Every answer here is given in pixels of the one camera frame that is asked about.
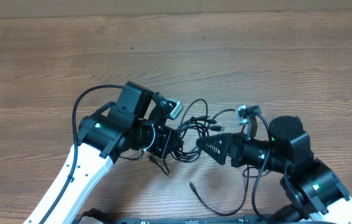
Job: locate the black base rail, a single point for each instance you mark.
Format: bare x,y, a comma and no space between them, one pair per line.
97,216

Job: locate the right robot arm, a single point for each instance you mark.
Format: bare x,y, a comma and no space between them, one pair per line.
316,193

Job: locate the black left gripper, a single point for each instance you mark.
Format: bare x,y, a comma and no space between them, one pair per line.
163,147

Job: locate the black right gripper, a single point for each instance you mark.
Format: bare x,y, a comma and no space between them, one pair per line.
225,143

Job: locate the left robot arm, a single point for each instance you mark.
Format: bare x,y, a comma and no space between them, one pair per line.
137,121

